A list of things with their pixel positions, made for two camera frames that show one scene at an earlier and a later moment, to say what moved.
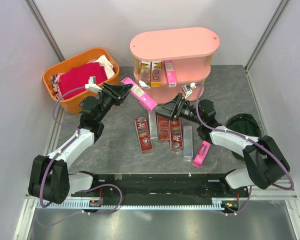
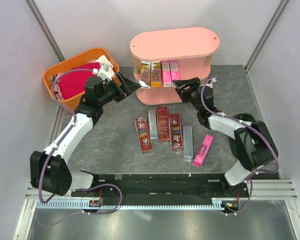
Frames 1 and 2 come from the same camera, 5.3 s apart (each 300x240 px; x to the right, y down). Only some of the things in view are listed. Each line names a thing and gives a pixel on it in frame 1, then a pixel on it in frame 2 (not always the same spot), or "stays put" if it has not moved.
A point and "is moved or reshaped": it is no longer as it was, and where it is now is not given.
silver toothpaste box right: (187, 141) stays put
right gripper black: (173, 107) → (194, 83)
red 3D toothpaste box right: (176, 134) stays put
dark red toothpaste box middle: (164, 128) stays put
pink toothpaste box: (170, 71) is moved or reshaped
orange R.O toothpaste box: (156, 74) stays put
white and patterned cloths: (102, 60) stays put
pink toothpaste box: (140, 95) → (174, 70)
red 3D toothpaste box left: (144, 136) stays put
